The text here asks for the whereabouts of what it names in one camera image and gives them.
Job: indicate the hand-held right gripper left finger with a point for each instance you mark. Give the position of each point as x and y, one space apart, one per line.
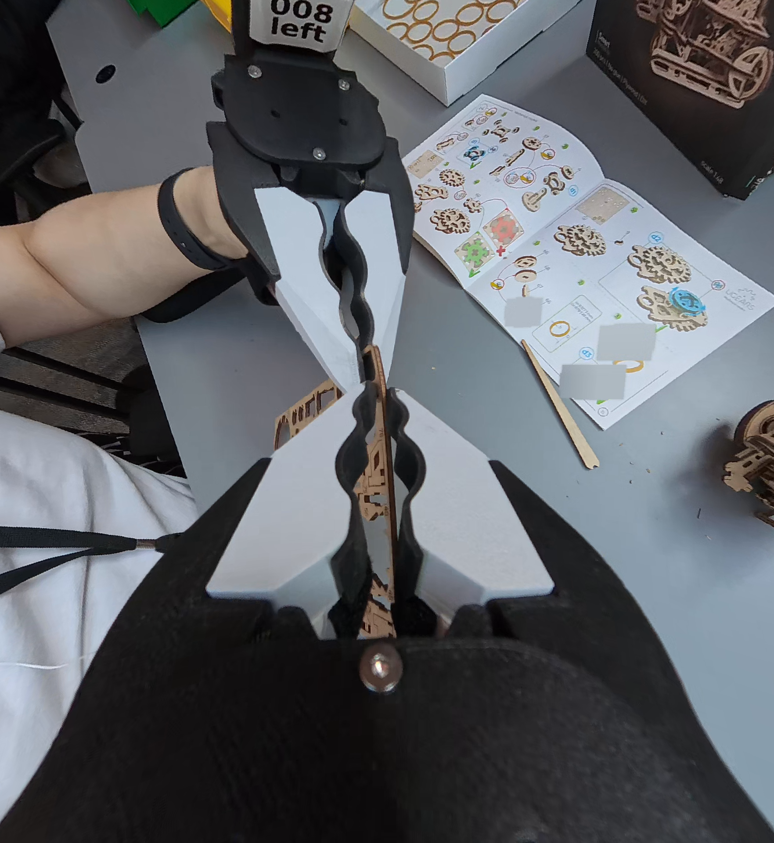
275 527

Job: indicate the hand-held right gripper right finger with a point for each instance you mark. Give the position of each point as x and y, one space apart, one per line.
472 527

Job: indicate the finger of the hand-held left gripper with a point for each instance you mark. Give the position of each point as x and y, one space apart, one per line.
294 263
383 263

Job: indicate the laser-cut wooden parts sheet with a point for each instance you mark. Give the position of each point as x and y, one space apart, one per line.
379 454

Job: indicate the person's left forearm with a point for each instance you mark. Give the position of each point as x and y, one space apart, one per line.
84 250

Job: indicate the black model kit box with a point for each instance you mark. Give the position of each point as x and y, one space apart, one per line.
690 132

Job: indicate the black wristband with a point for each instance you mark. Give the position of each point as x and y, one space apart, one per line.
179 224

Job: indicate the yellow box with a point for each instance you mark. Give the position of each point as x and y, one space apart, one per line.
219 12

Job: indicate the thin wooden stick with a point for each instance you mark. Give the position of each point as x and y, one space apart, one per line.
558 402

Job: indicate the white cardboard box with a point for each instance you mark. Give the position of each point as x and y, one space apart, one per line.
459 79

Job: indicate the green box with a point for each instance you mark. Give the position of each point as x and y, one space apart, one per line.
156 10

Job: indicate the open instruction booklet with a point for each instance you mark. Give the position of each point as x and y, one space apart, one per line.
624 217

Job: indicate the black chair base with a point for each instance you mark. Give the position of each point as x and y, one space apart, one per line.
64 395

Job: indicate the black office chair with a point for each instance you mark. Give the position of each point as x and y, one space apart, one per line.
11 99

